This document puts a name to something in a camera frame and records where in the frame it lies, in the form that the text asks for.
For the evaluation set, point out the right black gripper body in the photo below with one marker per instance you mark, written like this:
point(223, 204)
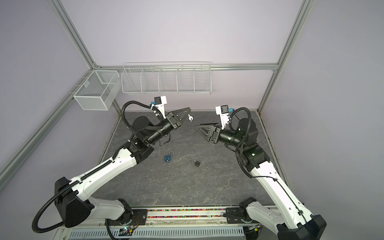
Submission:
point(215, 138)

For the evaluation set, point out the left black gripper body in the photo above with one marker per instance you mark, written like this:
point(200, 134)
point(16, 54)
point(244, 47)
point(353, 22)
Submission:
point(169, 116)

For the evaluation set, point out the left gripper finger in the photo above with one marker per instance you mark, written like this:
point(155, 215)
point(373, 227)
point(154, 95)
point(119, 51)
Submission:
point(187, 109)
point(182, 117)

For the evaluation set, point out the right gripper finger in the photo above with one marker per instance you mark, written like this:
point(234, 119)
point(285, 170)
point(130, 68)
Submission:
point(209, 124)
point(204, 131)

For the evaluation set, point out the grey padlock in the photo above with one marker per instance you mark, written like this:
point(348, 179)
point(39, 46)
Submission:
point(196, 163)

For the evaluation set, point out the blue padlock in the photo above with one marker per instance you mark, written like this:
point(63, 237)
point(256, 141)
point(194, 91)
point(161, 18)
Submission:
point(168, 157)

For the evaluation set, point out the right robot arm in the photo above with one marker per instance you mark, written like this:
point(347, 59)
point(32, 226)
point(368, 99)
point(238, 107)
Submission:
point(292, 220)

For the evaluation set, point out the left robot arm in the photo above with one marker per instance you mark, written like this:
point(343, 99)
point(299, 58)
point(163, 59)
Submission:
point(73, 198)

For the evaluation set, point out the white mesh box basket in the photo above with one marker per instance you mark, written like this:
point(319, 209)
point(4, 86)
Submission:
point(99, 90)

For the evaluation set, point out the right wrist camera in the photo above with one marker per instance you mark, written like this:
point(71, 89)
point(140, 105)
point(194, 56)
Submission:
point(223, 112)

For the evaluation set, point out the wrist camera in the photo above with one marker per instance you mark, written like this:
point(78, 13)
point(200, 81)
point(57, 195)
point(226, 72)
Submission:
point(223, 112)
point(158, 106)

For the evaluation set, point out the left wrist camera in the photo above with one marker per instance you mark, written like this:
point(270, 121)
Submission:
point(158, 106)

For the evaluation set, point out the white wire shelf basket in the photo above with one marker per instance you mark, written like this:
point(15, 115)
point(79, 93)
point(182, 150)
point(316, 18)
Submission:
point(167, 77)

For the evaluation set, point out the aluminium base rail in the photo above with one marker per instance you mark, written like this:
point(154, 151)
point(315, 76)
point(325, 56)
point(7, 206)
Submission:
point(186, 216)

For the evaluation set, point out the white vented cable duct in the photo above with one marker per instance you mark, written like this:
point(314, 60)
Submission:
point(157, 233)

